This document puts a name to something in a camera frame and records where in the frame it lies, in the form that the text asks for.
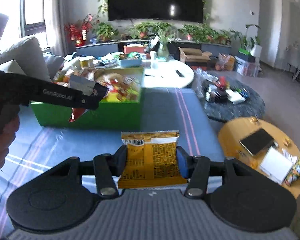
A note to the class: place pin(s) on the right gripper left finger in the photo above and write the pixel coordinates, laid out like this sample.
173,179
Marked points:
106,166

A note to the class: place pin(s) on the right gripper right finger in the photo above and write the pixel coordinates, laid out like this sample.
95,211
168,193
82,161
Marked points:
195,170

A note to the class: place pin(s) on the orange yellow snack packet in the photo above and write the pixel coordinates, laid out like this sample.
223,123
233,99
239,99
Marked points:
151,160

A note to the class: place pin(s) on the red yellow crayfish snack bag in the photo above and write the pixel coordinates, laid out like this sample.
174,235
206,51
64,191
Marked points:
121,87

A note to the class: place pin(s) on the brown snack bag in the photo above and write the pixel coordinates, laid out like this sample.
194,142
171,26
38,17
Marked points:
92,93

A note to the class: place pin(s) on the person's left hand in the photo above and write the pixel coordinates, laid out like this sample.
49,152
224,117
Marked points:
7,137

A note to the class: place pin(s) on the grey sofa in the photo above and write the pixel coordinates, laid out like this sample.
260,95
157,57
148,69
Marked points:
26,57

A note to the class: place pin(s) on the yellow round side table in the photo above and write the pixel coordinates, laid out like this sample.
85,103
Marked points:
235,130

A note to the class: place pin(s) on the green cardboard box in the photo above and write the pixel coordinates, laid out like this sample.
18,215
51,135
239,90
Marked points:
109,115

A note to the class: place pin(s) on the dark round marble table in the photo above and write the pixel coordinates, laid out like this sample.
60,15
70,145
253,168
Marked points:
225,98

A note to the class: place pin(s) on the white booklet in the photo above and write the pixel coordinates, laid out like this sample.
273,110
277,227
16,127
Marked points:
275,165

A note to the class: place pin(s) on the yellow can with white lid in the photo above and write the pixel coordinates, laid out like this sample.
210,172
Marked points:
87,61

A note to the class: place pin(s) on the red flower decoration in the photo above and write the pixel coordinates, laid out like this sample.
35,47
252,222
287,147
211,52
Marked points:
77,32

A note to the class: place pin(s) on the black marker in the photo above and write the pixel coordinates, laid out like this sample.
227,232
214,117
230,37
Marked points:
179,73

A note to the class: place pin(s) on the white round coffee table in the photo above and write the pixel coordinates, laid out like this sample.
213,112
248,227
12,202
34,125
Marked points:
165,69

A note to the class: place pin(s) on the colourful tube can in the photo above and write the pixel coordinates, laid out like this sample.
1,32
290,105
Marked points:
294,174

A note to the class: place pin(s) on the light blue tray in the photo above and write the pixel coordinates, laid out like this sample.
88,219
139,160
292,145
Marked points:
130,62

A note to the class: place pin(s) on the open cardboard box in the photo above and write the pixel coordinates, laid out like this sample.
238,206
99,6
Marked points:
194,57

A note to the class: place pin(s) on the clear storage bin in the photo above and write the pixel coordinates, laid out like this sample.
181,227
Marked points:
245,68

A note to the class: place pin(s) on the orange red box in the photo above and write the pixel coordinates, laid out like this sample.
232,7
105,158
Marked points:
131,48

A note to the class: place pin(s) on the glass vase with plant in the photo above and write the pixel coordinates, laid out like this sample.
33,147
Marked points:
159,44

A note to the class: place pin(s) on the black wall television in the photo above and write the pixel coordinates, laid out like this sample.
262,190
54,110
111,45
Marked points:
178,10

